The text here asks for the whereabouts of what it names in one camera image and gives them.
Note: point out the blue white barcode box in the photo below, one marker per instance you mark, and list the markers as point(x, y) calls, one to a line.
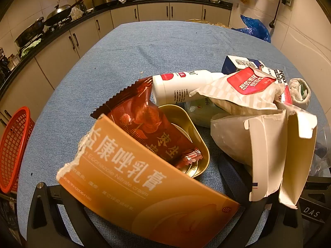
point(230, 66)

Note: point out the yellow plastic bag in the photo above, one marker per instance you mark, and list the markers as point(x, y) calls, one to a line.
point(196, 20)

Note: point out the small red candy wrapper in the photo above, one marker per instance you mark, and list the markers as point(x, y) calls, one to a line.
point(191, 156)

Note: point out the blue tablecloth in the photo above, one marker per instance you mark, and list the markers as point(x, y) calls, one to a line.
point(155, 51)

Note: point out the clear plastic bag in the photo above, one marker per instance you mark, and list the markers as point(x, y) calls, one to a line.
point(323, 155)

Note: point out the orange cardboard medicine box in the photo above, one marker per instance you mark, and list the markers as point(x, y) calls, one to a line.
point(144, 199)

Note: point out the red plastic basket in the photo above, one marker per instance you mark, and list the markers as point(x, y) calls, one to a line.
point(15, 144)

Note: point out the white plastic bottle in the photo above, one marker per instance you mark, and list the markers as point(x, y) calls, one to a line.
point(175, 87)

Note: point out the red white carton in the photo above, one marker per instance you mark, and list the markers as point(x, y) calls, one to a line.
point(279, 78)

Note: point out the torn white cardboard box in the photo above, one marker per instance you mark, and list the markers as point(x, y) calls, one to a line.
point(245, 139)

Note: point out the black frying pan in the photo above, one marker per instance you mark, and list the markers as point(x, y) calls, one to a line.
point(28, 32)

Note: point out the crumpled clear food bag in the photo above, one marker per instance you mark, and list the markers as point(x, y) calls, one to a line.
point(76, 13)

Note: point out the striped paper bag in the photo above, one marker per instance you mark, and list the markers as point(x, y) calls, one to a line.
point(232, 98)

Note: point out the row of condiment bottles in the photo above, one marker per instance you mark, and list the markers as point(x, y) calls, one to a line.
point(9, 62)

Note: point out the rolled white green sock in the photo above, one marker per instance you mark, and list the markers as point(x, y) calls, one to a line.
point(294, 95)

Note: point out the wok with metal lid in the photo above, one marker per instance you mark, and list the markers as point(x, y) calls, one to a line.
point(58, 13)

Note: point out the cream kitchen counter cabinets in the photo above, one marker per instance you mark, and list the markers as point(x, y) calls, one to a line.
point(51, 56)

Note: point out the green cloth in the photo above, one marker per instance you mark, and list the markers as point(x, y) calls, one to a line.
point(29, 47)

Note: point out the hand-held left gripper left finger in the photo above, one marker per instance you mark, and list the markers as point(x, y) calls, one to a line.
point(67, 201)

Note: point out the dark red snack packet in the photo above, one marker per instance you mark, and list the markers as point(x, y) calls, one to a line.
point(137, 108)

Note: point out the blue plastic bag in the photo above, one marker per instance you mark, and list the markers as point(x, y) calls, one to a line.
point(253, 28)

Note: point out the gold metal tin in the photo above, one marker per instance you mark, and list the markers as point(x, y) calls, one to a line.
point(178, 113)

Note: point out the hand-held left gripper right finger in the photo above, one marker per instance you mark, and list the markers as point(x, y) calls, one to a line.
point(258, 211)

